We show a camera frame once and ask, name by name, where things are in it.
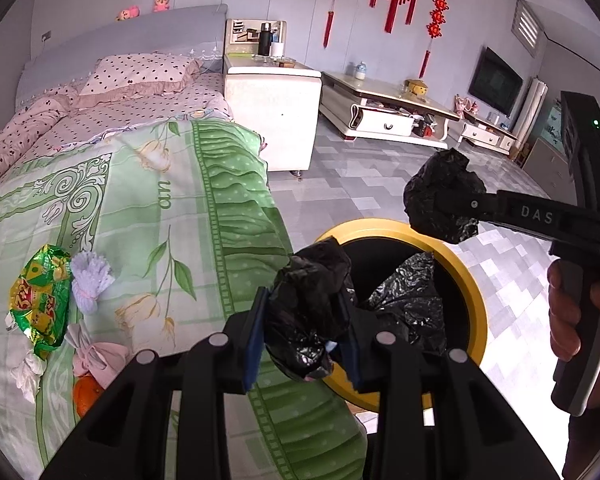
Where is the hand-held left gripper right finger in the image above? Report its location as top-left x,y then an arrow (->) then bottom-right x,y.
337,292 -> 563,480

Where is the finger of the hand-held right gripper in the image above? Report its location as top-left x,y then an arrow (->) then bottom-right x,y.
432,190 -> 503,223

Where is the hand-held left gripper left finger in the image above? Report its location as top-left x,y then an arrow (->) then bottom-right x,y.
40,287 -> 271,480

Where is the yellow rimmed black trash bin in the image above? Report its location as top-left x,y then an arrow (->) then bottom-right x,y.
312,217 -> 488,411

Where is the pink knotted cloth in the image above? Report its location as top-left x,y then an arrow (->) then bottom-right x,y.
65,322 -> 131,386

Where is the orange fruit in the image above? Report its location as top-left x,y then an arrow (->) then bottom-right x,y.
72,376 -> 103,418

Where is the green snack wrapper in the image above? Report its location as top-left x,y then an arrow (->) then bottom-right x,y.
7,244 -> 73,361

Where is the white knotted cloth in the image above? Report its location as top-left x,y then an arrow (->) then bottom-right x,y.
7,347 -> 48,403

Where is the person's right hand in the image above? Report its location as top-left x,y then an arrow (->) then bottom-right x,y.
547,260 -> 600,361

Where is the small white drawer cabinet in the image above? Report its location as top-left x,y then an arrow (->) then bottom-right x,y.
457,110 -> 518,153

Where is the white long tv cabinet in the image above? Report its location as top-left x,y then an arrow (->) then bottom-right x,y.
320,71 -> 461,143

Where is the green floral blanket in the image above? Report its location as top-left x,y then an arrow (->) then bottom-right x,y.
0,117 -> 368,480

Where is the window with blinds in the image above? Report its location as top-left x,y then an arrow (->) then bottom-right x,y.
512,0 -> 541,57

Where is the white nightstand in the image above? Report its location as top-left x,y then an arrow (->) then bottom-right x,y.
223,55 -> 323,177

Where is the person's dark clothing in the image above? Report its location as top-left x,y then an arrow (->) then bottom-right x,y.
562,405 -> 600,480

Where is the pink polka dot pillow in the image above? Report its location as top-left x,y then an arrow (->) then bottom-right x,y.
77,54 -> 203,111

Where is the pink polka dot duvet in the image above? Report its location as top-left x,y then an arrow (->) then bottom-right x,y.
0,95 -> 81,201

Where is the grey blue bed headboard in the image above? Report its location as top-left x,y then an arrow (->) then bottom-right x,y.
15,4 -> 228,111

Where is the black wall television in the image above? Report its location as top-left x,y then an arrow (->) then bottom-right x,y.
467,46 -> 524,117

